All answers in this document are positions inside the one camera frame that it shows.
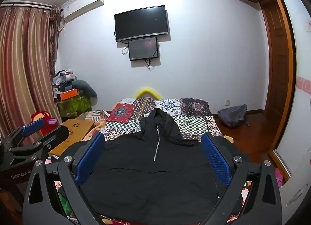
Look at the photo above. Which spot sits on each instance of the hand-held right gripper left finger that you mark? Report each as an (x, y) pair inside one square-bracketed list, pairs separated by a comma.
[(88, 160)]

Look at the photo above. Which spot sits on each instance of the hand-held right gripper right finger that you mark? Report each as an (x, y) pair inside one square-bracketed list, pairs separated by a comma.
[(216, 160)]

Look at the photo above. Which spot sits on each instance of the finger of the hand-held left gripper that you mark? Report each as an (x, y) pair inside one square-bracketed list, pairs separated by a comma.
[(57, 135), (32, 126)]

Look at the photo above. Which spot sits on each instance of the black zip hoodie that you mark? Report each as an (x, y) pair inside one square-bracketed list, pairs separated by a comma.
[(145, 178)]

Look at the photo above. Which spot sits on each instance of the pile of clothes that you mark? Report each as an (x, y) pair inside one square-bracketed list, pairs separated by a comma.
[(63, 79)]

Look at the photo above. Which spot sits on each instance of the red plush toy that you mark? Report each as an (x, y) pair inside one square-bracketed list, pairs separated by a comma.
[(42, 118)]

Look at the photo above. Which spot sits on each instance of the wooden lap desk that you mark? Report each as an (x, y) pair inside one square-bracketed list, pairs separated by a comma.
[(77, 127)]

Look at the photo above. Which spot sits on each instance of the green patterned cloth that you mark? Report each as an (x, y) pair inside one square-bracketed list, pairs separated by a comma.
[(73, 107)]

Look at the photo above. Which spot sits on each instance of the orange box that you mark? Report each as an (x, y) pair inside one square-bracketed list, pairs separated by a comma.
[(69, 94)]

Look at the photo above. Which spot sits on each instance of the patchwork bedspread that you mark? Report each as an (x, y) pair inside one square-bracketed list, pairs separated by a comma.
[(194, 120)]

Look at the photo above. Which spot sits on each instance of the grey backpack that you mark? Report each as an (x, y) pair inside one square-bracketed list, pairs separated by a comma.
[(232, 115)]

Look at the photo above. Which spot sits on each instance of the red striped curtain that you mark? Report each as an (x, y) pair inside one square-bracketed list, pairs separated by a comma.
[(21, 69)]

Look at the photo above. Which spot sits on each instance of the pink slipper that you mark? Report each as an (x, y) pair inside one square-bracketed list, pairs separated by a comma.
[(279, 178)]

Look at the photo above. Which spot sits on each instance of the yellow hoop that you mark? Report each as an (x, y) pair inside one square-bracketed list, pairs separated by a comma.
[(148, 91)]

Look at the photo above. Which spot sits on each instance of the wooden door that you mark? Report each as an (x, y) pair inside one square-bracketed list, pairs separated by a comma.
[(278, 57)]

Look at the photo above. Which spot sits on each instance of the white air conditioner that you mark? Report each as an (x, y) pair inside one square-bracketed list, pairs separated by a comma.
[(83, 5)]

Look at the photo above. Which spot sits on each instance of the white wall socket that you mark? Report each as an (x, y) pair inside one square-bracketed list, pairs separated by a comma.
[(227, 102)]

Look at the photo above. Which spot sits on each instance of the small black wall monitor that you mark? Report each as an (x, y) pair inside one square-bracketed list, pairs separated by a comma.
[(143, 48)]

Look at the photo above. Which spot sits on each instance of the large black wall television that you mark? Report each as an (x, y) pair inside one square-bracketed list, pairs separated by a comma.
[(142, 23)]

